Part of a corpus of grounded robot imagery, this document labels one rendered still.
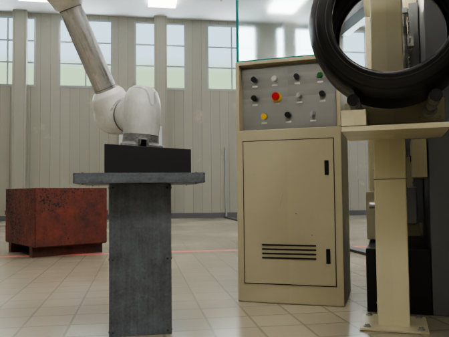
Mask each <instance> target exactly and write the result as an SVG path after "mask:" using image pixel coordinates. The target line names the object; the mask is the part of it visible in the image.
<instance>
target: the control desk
mask: <svg viewBox="0 0 449 337"><path fill-rule="evenodd" d="M235 72H236V131H237V233H238V292H239V301H241V302H264V303H277V304H301V305H313V306H337V307H345V304H346V302H347V299H348V297H349V295H350V292H351V274H350V244H349V183H348V153H347V138H346V137H345V135H344V134H343V133H342V132H341V127H342V126H341V111H342V110H345V103H347V97H346V96H344V95H343V94H342V93H341V92H339V91H338V90H337V89H336V88H335V87H334V86H333V85H332V84H331V83H330V81H329V80H328V79H327V77H326V76H325V74H324V73H323V71H322V69H321V67H320V66H319V64H318V62H317V60H316V58H315V56H314V55H312V56H304V57H296V58H282V59H274V60H260V61H252V62H237V63H235Z"/></svg>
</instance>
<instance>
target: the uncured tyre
mask: <svg viewBox="0 0 449 337"><path fill-rule="evenodd" d="M360 1H361V0H313V3H312V6H311V11H310V16H309V39H310V42H311V47H312V50H313V53H314V56H315V58H316V60H317V62H318V64H319V66H320V67H321V69H322V71H323V73H324V74H325V76H326V77H327V79H328V80H329V81H330V83H331V84H332V85H333V86H334V87H335V88H336V89H337V90H338V91H339V92H341V93H342V94H343V95H344V96H346V97H348V96H349V95H351V94H356V95H357V96H358V97H359V99H360V102H361V104H363V105H365V106H370V107H373V108H383V109H394V108H405V107H408V106H413V105H415V104H419V103H421V102H424V101H426V100H427V99H428V96H429V93H430V92H431V90H433V89H440V90H441V91H442V90H443V89H445V88H446V87H447V86H448V85H449V0H431V1H432V2H433V3H434V4H435V5H436V6H437V8H439V10H440V12H441V14H442V16H443V18H444V21H445V24H446V41H445V42H444V43H443V45H442V46H441V47H440V49H439V50H438V51H437V52H436V53H435V54H433V55H432V56H431V57H429V58H428V59H427V60H425V61H424V62H422V63H420V64H418V65H416V66H414V67H411V68H408V69H405V70H400V71H394V72H382V71H376V70H371V69H369V68H365V67H363V66H361V65H359V64H357V63H355V62H354V61H353V60H351V59H350V58H349V57H348V56H347V55H346V54H345V53H344V52H343V51H342V49H341V48H340V35H341V29H342V27H343V24H344V21H345V19H346V17H347V16H348V15H349V13H350V11H351V10H352V9H353V8H354V7H355V6H356V5H357V4H358V3H359V2H360Z"/></svg>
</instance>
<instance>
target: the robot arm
mask: <svg viewBox="0 0 449 337"><path fill-rule="evenodd" d="M46 1H48V2H49V4H50V5H51V6H52V7H53V8H54V10H55V11H56V12H58V13H60V15H61V18H62V19H63V22H64V24H65V27H66V29H67V31H68V33H69V36H70V37H71V40H72V42H73V45H74V47H75V49H76V51H77V53H78V55H79V58H80V60H81V63H82V65H83V67H84V70H85V71H86V74H87V76H88V78H89V81H90V83H91V85H92V88H93V89H94V92H95V94H94V97H93V100H92V102H93V105H94V120H95V122H96V124H97V126H98V127H99V128H100V129H101V130H103V131H104V132H107V133H109V134H123V138H122V142H121V143H120V145H130V146H151V147H162V148H164V146H162V145H159V132H160V119H161V105H160V99H159V96H158V93H157V91H156V90H155V89H154V88H152V87H149V86H141V85H135V86H132V87H131V88H130V89H129V90H128V91H127V92H125V91H124V89H123V88H122V87H120V86H117V85H116V84H115V82H114V79H113V77H112V75H111V73H110V70H109V68H108V65H107V63H106V61H105V59H104V56H103V54H102V51H101V49H100V47H99V45H98V42H97V40H96V37H95V35H94V33H93V30H92V28H91V25H90V23H89V21H88V19H87V16H86V14H85V11H84V9H83V7H82V4H83V0H46Z"/></svg>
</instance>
